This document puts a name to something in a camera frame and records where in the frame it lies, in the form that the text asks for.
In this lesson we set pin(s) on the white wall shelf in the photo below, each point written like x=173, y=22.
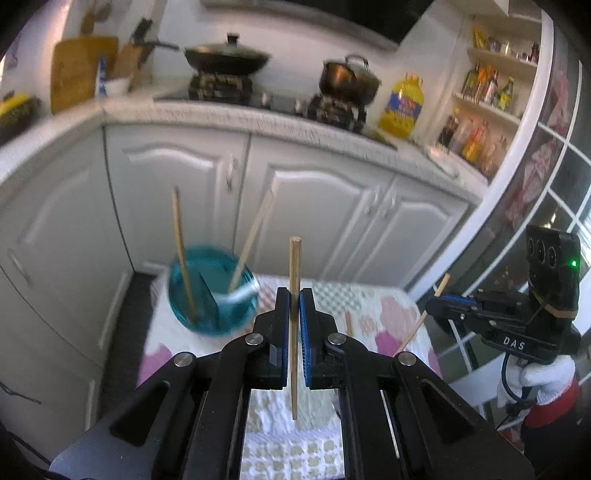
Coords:
x=485, y=110

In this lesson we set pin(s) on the black gas stove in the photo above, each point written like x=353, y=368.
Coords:
x=277, y=104

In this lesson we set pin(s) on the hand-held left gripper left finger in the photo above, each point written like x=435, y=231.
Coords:
x=285, y=344

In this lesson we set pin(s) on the wooden cutting board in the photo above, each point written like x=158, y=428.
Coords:
x=81, y=74

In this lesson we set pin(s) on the small white bowl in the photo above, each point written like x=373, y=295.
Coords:
x=117, y=86

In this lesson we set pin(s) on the quilted patchwork cloth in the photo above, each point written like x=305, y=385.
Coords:
x=369, y=304

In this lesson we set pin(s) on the white ceramic spoon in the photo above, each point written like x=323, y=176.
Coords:
x=240, y=295

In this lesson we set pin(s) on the wooden knife block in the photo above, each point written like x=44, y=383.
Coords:
x=129, y=60

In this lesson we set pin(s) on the white utensil holder teal lid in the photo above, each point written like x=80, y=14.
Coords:
x=221, y=318

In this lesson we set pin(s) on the black wok with lid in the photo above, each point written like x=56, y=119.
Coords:
x=226, y=57

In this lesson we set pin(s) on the black casserole yellow lid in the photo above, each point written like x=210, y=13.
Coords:
x=16, y=115

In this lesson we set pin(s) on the row of condiment bottles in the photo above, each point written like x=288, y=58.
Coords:
x=473, y=138

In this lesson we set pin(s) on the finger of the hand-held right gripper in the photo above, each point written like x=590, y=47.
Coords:
x=455, y=302
x=455, y=321

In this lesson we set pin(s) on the dark cooking pot with lid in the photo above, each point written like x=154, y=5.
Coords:
x=348, y=81

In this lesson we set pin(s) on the person's right forearm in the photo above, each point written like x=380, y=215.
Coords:
x=554, y=406

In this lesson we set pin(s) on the yellow cooking oil bottle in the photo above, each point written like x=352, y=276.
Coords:
x=402, y=108

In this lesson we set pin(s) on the blue and white packet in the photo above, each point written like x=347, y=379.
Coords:
x=101, y=76

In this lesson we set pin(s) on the person's right hand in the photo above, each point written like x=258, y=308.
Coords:
x=551, y=378

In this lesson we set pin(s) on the wooden spatula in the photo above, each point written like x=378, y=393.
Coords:
x=88, y=21

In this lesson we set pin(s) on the grey cabinet door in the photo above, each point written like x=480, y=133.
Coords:
x=60, y=221
x=152, y=170
x=425, y=230
x=46, y=346
x=314, y=194

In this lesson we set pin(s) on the black range hood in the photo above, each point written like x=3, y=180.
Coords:
x=323, y=18

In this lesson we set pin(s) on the speckled stone countertop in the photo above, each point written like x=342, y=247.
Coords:
x=207, y=115

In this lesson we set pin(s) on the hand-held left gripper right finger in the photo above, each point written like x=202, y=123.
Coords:
x=304, y=341

